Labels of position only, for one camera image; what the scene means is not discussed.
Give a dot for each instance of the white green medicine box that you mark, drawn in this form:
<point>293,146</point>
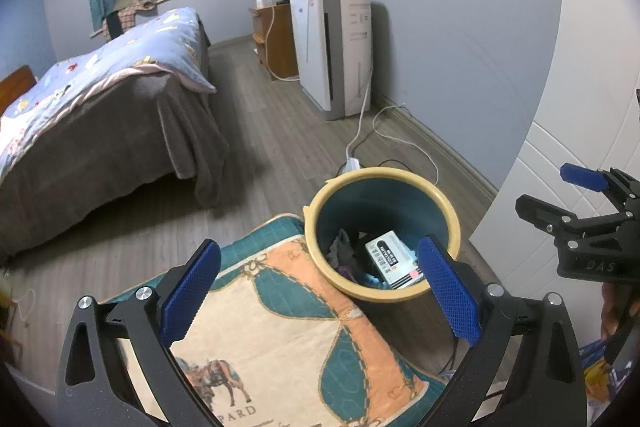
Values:
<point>390,257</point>

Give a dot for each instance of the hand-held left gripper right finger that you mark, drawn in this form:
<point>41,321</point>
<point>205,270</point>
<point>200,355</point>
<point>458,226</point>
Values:
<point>450,287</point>

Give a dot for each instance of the teal bin with yellow rim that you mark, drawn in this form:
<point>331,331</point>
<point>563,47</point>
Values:
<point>380,207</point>

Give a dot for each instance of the white panelled wardrobe door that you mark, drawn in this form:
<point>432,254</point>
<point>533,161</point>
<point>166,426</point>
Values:
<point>540,167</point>

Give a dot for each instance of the black cloth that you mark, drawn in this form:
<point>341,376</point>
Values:
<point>115,24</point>

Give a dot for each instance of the white air purifier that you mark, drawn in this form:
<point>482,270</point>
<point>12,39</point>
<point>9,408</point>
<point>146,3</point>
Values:
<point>345,52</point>

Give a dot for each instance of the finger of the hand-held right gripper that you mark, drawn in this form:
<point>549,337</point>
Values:
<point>582,176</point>
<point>540,207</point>

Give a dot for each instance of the person's right hand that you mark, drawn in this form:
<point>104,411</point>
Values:
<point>612,312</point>

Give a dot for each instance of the teal orange printed mat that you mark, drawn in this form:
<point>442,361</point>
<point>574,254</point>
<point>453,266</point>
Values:
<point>280,332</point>

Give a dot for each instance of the blue yellow packaging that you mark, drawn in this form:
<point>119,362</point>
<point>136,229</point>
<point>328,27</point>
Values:
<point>595,357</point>

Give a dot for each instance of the white set-top box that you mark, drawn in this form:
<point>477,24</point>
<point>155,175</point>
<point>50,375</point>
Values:
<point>272,1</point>

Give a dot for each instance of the blue printed quilt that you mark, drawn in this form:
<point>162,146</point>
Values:
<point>125,52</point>

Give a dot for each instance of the white power strip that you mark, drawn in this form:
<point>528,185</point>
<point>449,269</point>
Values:
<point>351,165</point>

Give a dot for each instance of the wooden bed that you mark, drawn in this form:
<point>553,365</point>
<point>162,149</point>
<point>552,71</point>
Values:
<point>15,89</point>

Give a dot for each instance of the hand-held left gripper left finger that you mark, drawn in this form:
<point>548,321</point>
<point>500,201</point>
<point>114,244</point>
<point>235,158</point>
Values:
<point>190,292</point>

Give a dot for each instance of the wooden television cabinet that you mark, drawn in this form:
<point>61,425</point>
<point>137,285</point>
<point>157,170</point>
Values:
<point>280,42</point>

